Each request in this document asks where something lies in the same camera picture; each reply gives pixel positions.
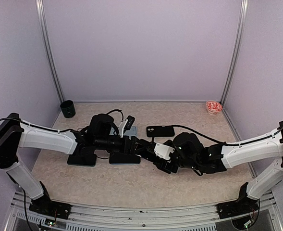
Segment right aluminium post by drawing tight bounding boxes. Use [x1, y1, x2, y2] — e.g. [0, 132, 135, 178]
[220, 0, 248, 106]

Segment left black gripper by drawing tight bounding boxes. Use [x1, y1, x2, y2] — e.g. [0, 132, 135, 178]
[95, 135, 148, 155]

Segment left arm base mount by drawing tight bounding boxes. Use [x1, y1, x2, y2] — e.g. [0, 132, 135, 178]
[29, 181, 72, 220]

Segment aluminium post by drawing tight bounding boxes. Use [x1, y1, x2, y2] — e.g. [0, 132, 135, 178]
[220, 0, 248, 106]
[36, 0, 65, 103]

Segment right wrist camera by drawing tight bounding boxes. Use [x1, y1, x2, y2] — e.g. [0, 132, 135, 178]
[154, 143, 175, 161]

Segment teal-edged phone left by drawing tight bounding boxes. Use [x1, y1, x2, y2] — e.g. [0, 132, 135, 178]
[67, 154, 97, 167]

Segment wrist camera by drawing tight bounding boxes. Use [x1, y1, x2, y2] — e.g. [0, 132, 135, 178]
[154, 143, 175, 161]
[118, 115, 135, 138]

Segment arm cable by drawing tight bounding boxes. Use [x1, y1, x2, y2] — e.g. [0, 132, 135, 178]
[150, 124, 228, 145]
[106, 109, 125, 121]

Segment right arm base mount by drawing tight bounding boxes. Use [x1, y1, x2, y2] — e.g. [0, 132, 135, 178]
[217, 182, 260, 219]

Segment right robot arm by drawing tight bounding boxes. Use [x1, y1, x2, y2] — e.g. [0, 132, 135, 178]
[136, 121, 283, 214]

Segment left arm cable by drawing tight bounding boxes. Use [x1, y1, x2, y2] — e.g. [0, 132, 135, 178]
[106, 109, 125, 121]

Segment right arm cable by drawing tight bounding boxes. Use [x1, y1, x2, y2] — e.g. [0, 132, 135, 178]
[150, 124, 228, 145]

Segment blue-edged phone middle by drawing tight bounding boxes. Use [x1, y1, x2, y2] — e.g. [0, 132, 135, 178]
[109, 153, 141, 165]

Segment dark green cup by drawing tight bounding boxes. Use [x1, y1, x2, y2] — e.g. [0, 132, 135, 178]
[60, 100, 76, 118]

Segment left aluminium post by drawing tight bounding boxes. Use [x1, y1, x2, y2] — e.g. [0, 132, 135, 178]
[36, 0, 65, 103]

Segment red patterned bowl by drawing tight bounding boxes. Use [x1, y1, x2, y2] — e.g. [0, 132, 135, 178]
[205, 101, 223, 115]

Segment black phone case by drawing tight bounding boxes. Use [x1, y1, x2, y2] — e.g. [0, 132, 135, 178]
[146, 126, 175, 138]

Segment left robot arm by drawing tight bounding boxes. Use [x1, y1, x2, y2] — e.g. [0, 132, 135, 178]
[0, 113, 140, 214]

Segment aluminium front rail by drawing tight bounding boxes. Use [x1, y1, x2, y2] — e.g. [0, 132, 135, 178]
[3, 191, 283, 231]

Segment light blue phone case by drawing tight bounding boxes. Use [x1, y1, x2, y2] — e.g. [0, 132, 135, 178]
[110, 126, 137, 137]

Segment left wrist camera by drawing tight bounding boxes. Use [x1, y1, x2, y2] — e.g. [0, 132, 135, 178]
[118, 115, 135, 138]

